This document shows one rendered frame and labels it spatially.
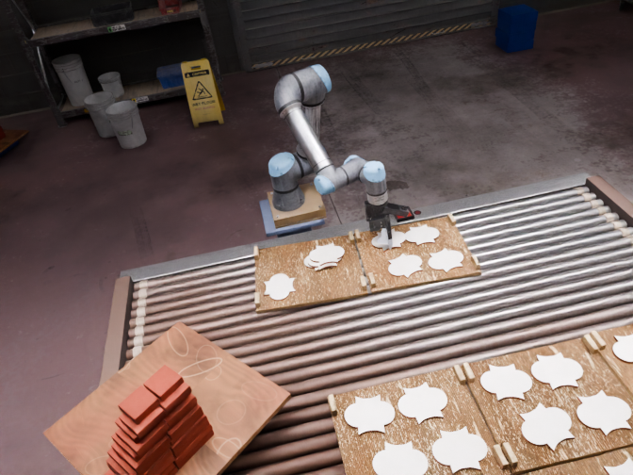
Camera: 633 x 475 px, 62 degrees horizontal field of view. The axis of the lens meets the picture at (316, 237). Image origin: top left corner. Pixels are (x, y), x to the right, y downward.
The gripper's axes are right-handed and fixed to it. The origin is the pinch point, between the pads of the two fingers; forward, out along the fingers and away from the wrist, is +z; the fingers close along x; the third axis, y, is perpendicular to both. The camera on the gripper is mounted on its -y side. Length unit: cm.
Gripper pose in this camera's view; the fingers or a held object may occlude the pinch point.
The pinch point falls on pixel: (388, 238)
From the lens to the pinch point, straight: 213.9
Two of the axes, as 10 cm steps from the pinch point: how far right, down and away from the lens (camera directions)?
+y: -9.7, 2.2, 0.1
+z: 1.8, 7.6, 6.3
